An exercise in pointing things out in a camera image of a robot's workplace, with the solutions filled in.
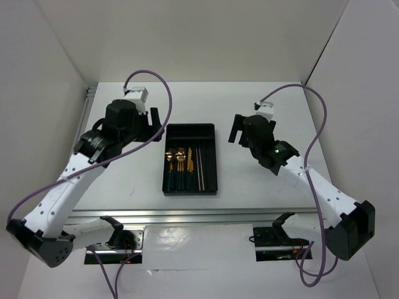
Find gold spoon green handle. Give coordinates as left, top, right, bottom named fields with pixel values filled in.
left=165, top=149, right=176, bottom=191

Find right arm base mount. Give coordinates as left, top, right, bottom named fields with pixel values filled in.
left=248, top=227, right=309, bottom=262

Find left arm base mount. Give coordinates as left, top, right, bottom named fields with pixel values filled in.
left=92, top=226, right=145, bottom=265

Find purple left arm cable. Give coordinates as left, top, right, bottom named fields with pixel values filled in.
left=6, top=70, right=173, bottom=297

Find aluminium frame rail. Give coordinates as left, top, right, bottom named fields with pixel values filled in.
left=66, top=208, right=316, bottom=225

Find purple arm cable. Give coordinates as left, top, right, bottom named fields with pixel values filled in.
left=6, top=70, right=173, bottom=297
left=258, top=83, right=339, bottom=287

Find gold fork green handle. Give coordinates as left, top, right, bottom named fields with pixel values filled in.
left=176, top=148, right=186, bottom=191

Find metal chopstick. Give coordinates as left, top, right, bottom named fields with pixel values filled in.
left=199, top=148, right=206, bottom=192
left=196, top=147, right=202, bottom=192

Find black cutlery tray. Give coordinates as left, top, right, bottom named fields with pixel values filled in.
left=162, top=123, right=218, bottom=196

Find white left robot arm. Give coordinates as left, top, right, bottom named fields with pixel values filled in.
left=6, top=87, right=163, bottom=268

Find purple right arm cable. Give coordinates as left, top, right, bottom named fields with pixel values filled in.
left=258, top=83, right=339, bottom=287

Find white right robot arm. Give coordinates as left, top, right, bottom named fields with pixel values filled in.
left=228, top=103, right=375, bottom=261

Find gold knife green handle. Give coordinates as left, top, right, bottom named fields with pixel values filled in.
left=187, top=147, right=194, bottom=191

